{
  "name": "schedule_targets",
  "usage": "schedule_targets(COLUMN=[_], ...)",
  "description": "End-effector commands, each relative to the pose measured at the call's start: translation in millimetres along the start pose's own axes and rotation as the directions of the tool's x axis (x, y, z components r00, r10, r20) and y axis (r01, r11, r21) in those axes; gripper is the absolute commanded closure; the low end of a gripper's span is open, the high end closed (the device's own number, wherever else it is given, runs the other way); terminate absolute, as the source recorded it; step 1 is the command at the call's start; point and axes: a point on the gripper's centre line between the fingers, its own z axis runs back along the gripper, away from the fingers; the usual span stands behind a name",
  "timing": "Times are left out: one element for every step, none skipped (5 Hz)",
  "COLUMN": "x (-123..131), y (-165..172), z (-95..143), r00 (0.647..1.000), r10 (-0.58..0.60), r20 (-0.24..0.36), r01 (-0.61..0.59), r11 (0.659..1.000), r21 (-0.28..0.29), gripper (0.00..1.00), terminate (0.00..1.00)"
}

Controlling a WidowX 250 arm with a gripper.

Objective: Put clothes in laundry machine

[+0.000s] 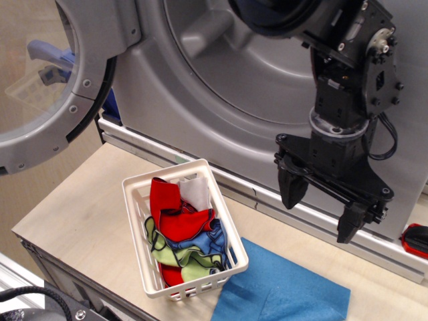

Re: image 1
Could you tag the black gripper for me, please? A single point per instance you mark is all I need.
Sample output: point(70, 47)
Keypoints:
point(339, 169)

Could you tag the green and blue printed cloth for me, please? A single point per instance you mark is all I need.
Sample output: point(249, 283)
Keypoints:
point(199, 257)

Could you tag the red cloth with print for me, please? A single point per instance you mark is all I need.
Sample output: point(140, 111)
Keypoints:
point(176, 218)

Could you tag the white cloth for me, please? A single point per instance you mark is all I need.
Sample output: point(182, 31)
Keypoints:
point(195, 192)

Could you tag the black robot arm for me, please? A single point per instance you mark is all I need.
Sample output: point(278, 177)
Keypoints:
point(352, 45)

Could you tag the white plastic laundry basket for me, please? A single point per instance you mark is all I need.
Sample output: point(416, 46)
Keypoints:
point(137, 198)

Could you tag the blue plastic part behind machine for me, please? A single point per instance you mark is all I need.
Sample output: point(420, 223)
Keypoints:
point(110, 109)

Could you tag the grey round machine door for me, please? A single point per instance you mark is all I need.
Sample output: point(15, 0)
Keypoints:
point(57, 67)

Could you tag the red and black tool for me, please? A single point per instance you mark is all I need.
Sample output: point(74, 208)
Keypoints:
point(414, 240)

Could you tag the blue felt cloth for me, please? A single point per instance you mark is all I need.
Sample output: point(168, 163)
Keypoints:
point(274, 288)

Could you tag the red cloth with dark trim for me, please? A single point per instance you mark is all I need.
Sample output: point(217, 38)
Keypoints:
point(171, 275)

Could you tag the aluminium extrusion rail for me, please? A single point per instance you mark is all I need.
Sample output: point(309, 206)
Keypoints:
point(376, 249)

